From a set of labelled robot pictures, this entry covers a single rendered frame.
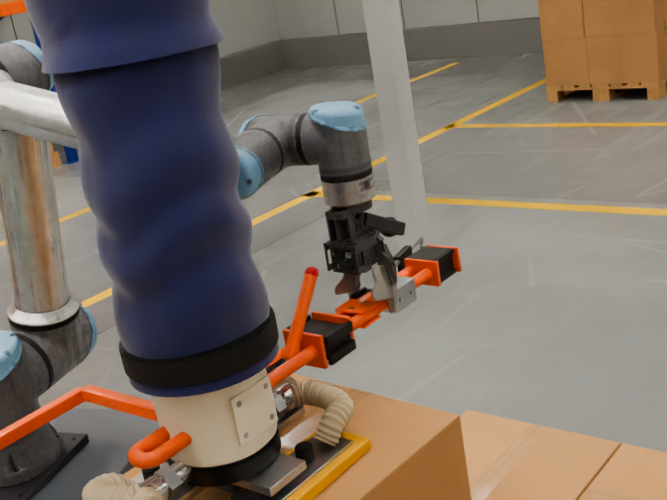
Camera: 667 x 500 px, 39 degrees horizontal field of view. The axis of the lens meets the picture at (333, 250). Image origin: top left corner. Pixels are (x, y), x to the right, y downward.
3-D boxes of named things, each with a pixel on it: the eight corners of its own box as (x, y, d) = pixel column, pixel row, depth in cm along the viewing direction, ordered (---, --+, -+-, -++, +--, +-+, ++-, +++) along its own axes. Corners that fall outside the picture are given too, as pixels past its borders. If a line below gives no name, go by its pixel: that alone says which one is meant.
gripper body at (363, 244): (327, 274, 163) (316, 209, 160) (356, 257, 170) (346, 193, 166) (361, 279, 159) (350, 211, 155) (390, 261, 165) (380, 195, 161)
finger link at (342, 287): (326, 310, 169) (332, 267, 165) (346, 297, 173) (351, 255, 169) (339, 316, 168) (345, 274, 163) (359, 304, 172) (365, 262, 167)
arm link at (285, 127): (224, 128, 157) (290, 123, 152) (255, 109, 167) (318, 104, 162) (236, 181, 161) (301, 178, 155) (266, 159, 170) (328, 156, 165)
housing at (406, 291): (398, 314, 168) (394, 292, 167) (367, 310, 172) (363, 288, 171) (419, 300, 173) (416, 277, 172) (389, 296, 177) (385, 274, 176)
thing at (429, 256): (439, 287, 176) (436, 262, 175) (407, 283, 181) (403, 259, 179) (462, 271, 182) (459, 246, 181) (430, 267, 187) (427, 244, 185)
